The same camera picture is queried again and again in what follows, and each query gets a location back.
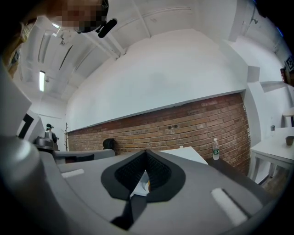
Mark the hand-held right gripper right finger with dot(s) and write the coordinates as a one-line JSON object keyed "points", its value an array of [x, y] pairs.
{"points": [[174, 179]]}

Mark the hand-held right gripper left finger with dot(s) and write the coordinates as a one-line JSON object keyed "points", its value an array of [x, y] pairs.
{"points": [[114, 181]]}

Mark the white square table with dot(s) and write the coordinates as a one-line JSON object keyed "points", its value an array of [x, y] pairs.
{"points": [[186, 154]]}

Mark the black chair headrest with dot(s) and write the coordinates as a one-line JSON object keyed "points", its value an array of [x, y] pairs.
{"points": [[109, 143]]}

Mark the clear plastic water bottle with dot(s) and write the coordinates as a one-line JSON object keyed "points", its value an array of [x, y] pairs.
{"points": [[216, 150]]}

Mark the dark brown table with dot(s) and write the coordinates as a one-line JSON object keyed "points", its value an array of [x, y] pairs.
{"points": [[229, 171]]}

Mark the wooden coat rack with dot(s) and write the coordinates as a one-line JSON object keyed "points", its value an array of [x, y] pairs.
{"points": [[66, 137]]}

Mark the dark grey machine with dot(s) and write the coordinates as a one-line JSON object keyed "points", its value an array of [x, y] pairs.
{"points": [[46, 142]]}

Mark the white side table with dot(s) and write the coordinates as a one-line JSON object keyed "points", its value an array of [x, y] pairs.
{"points": [[275, 153]]}

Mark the clear glass jar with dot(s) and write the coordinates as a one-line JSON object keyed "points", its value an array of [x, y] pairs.
{"points": [[272, 127]]}

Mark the small brown cup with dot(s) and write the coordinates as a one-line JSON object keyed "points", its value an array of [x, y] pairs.
{"points": [[290, 140]]}

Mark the long ceiling light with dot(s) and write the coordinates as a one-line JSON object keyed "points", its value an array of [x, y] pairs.
{"points": [[41, 80]]}

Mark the round beige stool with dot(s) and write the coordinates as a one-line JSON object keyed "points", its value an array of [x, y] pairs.
{"points": [[289, 113]]}

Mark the person's head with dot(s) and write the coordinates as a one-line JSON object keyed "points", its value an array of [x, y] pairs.
{"points": [[78, 13]]}

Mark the white wall box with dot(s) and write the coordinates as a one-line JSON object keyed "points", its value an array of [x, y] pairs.
{"points": [[253, 74]]}

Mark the black head-worn camera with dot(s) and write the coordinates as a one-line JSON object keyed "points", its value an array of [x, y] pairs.
{"points": [[107, 27]]}

